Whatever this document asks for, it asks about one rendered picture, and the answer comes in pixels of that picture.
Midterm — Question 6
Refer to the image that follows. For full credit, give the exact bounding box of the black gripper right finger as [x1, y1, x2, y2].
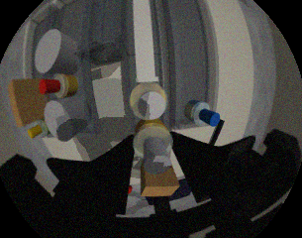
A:
[169, 131, 256, 203]

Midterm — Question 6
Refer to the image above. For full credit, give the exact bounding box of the black flat bar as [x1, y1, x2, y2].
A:
[210, 120, 225, 146]

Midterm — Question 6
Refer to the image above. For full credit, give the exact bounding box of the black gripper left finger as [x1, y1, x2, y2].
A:
[47, 134, 135, 215]

